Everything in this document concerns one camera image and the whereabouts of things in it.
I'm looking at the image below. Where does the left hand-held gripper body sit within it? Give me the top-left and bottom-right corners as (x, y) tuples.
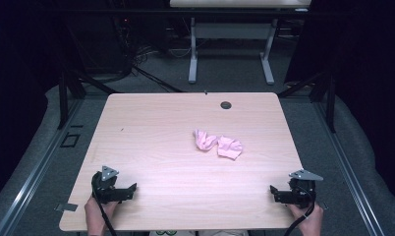
(90, 165), (127, 205)

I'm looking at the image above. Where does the aluminium floor rail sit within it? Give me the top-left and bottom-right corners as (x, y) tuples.
(0, 97), (85, 236)
(311, 99), (386, 236)

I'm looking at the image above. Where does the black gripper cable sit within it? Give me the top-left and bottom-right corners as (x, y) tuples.
(91, 183), (119, 236)
(283, 185), (317, 236)

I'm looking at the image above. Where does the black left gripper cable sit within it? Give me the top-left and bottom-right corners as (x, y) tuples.
(91, 183), (119, 236)

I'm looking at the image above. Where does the bundle of floor cables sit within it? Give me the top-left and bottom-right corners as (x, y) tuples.
(113, 16), (187, 93)

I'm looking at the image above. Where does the grey metal bracket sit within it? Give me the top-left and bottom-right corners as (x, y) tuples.
(53, 203), (80, 212)

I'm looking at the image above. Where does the person's right hand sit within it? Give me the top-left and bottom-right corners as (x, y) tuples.
(288, 203), (324, 236)

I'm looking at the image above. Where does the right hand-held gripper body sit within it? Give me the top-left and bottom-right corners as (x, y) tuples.
(281, 168), (324, 209)

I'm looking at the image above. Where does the pink sock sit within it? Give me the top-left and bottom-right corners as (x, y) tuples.
(193, 128), (219, 152)
(216, 135), (245, 161)

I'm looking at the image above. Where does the black metal stand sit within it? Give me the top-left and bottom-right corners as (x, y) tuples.
(276, 69), (338, 134)
(55, 63), (120, 131)

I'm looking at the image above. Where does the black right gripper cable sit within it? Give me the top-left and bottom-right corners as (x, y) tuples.
(283, 185), (317, 236)

